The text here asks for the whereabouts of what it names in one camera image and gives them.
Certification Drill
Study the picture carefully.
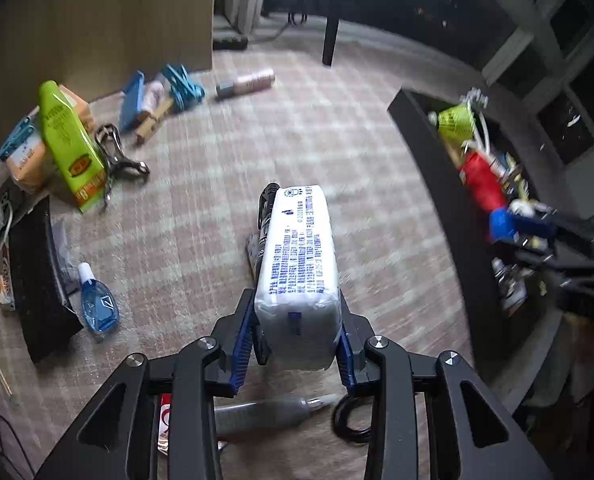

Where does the black cable coil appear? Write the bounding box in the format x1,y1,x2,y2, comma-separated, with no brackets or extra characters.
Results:
332,392,378,445

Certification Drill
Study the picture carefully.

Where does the black container box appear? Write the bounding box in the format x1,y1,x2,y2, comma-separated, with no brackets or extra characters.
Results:
387,87,594,361

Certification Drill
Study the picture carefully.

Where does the grey tube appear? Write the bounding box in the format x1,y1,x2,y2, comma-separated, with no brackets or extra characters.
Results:
214,392,338,436

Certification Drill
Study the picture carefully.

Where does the blue clothes peg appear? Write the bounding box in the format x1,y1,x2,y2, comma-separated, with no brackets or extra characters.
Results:
159,62,193,91
169,77,206,113

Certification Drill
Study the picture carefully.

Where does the white cord with plug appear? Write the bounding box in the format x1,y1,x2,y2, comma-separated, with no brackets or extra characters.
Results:
460,87,495,156

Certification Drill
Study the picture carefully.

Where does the wooden block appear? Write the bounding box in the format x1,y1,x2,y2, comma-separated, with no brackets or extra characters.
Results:
134,99,175,147

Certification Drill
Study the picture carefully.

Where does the white tissue pack blue print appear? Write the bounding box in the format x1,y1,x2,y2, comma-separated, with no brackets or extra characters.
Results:
253,184,345,372

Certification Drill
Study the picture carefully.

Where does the metal carabiner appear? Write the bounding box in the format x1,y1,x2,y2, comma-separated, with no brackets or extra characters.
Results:
94,124,152,211

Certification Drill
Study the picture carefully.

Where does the black marker pen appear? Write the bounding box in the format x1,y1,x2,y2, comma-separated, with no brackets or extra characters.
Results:
254,182,281,281

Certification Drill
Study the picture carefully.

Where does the pink tube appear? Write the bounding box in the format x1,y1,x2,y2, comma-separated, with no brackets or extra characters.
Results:
215,69,277,101

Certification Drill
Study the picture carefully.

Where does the yellow snack packet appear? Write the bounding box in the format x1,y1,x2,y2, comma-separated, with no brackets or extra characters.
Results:
494,152,525,196

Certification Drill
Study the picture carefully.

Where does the red and white packet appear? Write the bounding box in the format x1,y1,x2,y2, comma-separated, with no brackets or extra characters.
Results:
156,392,178,456

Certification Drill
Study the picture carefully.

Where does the pink plaid rug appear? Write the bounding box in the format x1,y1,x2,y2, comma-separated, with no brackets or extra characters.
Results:
0,42,483,480

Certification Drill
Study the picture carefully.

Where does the yellow shuttlecock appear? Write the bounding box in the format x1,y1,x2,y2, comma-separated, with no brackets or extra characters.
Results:
437,102,475,142

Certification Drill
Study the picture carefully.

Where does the blue round case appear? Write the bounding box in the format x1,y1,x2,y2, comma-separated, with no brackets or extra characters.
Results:
488,207,523,243

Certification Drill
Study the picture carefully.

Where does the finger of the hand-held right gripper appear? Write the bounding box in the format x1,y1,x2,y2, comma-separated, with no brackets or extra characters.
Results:
514,252,594,286
520,215,594,248

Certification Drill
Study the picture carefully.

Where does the green bottle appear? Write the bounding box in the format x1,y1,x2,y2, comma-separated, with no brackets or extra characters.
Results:
38,80,108,213

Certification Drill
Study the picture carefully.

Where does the small blue bottle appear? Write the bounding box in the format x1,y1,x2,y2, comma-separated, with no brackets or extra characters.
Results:
77,261,121,336

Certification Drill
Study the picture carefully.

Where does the black rectangular pouch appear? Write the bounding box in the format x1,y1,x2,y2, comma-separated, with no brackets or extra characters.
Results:
7,195,84,365

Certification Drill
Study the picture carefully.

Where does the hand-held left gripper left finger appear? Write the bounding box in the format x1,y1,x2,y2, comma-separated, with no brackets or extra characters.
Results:
34,287,258,480

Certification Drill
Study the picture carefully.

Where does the orange and white small packet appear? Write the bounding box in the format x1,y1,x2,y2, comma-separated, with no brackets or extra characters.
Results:
0,240,18,311

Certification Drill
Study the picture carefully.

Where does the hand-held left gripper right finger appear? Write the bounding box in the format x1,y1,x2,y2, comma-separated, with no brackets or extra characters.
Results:
337,292,553,480

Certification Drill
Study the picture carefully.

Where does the red cloth pouch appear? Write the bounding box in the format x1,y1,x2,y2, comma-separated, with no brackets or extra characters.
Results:
458,151,508,211

